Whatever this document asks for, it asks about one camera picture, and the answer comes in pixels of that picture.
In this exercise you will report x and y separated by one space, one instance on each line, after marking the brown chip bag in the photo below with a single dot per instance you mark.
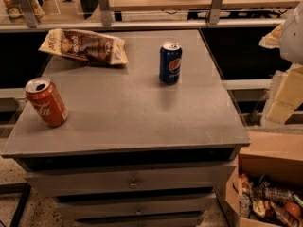
85 46

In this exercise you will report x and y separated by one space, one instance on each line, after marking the yellow-white gripper finger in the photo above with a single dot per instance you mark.
284 96

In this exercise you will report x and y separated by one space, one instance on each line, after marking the red coca-cola can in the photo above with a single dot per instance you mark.
46 100

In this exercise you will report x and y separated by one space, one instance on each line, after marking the cardboard box with snacks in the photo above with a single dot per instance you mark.
266 189

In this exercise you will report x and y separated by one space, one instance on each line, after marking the grey drawer cabinet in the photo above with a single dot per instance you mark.
134 151

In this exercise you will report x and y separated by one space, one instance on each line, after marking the glass railing with metal posts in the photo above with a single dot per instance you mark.
146 14

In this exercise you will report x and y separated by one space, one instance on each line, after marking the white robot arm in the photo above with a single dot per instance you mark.
288 37

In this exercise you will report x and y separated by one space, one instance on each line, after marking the blue pepsi can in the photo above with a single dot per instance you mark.
170 62

